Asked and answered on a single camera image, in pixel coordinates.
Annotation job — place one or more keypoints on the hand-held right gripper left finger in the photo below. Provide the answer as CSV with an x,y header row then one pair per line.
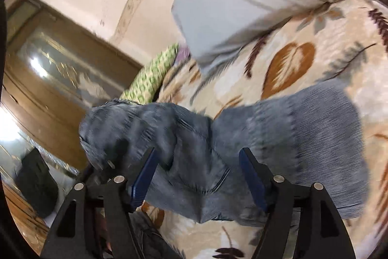
x,y
145,177

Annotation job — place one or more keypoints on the green checked pillow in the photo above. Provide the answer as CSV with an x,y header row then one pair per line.
x,y
145,80

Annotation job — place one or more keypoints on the wooden mirrored wardrobe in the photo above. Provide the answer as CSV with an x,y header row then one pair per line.
x,y
60,80

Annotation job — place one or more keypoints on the grey pillow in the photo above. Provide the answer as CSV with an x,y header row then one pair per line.
x,y
248,4

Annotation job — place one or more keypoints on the purple plastic bag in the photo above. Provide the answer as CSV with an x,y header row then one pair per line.
x,y
183,52

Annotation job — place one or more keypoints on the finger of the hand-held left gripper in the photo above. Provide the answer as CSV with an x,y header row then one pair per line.
x,y
97,172

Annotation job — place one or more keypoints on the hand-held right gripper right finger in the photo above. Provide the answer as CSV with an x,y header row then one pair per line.
x,y
253,180

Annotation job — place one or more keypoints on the leaf print blanket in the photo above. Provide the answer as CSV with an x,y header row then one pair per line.
x,y
303,58

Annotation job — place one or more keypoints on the black bag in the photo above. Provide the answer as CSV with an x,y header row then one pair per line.
x,y
35,183

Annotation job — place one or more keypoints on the blue denim pants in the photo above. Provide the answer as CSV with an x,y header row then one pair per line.
x,y
197,149

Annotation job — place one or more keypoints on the person's leg in jeans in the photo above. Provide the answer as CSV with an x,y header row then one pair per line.
x,y
151,240

